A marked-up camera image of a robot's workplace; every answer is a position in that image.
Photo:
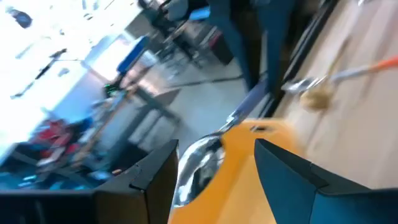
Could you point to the black aluminium table frame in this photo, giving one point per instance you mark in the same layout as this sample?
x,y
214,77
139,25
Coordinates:
x,y
298,60

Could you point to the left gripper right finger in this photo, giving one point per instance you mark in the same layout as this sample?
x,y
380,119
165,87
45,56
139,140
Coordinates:
x,y
311,199

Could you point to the yellow plastic bin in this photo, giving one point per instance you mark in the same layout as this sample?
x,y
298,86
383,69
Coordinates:
x,y
236,186

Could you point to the gold spoon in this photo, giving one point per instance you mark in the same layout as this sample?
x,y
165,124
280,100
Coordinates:
x,y
317,99

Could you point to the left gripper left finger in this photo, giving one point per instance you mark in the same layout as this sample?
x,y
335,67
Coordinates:
x,y
93,205

